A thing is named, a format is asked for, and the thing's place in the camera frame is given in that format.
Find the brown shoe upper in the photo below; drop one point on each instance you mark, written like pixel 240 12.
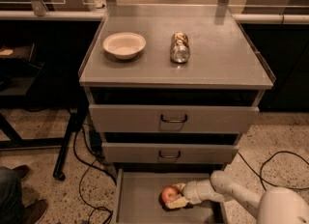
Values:
pixel 22 171

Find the person leg in jeans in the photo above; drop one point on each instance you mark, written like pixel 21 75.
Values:
pixel 11 207

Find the top grey drawer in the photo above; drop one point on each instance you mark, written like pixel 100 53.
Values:
pixel 168 118

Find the brown shoe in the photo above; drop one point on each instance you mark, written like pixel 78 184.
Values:
pixel 34 212
pixel 22 171

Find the red apple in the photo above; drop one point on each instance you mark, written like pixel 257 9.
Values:
pixel 168 194

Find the grey drawer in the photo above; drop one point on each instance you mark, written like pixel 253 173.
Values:
pixel 168 118
pixel 137 201
pixel 169 153

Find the grey drawer cabinet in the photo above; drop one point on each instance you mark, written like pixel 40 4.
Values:
pixel 172 84

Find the middle grey drawer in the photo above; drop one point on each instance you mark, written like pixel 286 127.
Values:
pixel 169 153

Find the black table frame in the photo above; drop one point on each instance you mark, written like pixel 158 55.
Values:
pixel 37 111

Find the brown shoe lower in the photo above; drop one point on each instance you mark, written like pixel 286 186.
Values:
pixel 34 212

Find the bottom grey drawer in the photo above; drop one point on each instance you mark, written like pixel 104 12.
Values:
pixel 137 201

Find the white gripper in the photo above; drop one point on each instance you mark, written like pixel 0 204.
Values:
pixel 193 192

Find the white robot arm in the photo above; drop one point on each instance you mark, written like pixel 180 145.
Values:
pixel 278 205

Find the white bowl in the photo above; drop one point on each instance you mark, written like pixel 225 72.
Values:
pixel 124 45

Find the crushed soda can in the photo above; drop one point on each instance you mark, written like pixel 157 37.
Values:
pixel 179 49

